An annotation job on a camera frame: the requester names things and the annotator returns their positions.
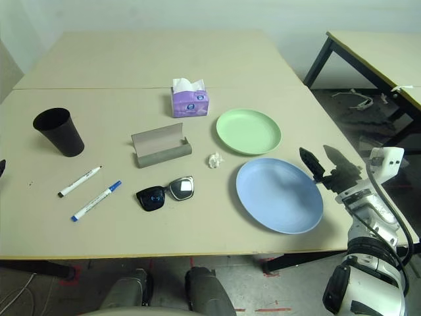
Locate white floor cable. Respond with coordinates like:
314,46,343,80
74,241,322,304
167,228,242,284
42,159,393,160
0,273,37,316

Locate green plastic plate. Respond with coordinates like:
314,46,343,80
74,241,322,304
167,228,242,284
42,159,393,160
216,109,282,156

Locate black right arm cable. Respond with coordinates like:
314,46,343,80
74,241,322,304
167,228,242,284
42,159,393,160
366,157,415,297

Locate white plastic floor scrap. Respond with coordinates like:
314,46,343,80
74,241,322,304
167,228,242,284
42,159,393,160
331,88,374,113

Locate beige side table black legs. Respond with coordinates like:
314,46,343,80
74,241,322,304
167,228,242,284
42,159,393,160
303,30,421,155

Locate purple tissue box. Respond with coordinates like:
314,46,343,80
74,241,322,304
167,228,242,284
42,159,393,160
170,78,211,119

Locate beige robot torso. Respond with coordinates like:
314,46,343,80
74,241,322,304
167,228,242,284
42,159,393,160
78,305,198,316

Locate black table frame beam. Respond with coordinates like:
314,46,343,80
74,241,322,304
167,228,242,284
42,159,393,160
0,259,75,280
262,242,349,274

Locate black sunglasses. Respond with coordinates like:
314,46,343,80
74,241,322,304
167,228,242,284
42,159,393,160
136,175,195,213

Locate grey left robot leg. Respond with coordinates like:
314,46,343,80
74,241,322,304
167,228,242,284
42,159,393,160
98,268,154,316

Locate black plastic cup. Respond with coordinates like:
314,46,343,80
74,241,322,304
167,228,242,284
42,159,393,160
32,107,86,158

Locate grey right robot leg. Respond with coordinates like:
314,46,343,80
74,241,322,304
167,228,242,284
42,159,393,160
184,266,236,316

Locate grey robot leg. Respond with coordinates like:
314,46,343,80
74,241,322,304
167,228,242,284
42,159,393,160
184,266,236,316
98,268,154,316

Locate white paper ball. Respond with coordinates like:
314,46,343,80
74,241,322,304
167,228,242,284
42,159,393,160
207,151,225,169

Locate white marker black tip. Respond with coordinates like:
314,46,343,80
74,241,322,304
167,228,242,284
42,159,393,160
58,165,103,198

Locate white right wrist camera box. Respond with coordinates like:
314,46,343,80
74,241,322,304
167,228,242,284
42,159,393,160
367,147,405,192

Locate blue plastic plate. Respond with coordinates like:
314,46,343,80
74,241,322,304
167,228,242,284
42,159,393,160
235,157,324,235

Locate grey glasses case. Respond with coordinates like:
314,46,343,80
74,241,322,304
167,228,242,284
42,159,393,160
130,122,193,169

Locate white marker blue cap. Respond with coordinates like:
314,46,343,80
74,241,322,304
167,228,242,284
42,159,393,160
70,180,122,223

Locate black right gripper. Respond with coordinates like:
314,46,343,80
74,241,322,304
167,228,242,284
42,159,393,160
299,144,365,199

